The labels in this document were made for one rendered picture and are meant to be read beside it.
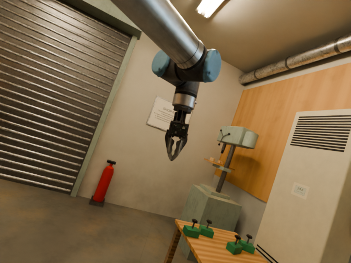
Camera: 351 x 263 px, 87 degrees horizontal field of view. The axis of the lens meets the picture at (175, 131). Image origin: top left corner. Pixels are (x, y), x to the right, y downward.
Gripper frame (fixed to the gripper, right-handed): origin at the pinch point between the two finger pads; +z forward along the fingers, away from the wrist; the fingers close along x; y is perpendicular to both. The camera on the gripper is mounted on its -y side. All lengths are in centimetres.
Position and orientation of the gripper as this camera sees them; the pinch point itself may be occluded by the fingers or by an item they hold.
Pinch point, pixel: (172, 157)
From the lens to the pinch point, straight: 75.0
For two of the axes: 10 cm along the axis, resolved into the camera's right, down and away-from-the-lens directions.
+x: 9.8, 2.1, 0.1
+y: 0.2, -0.6, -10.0
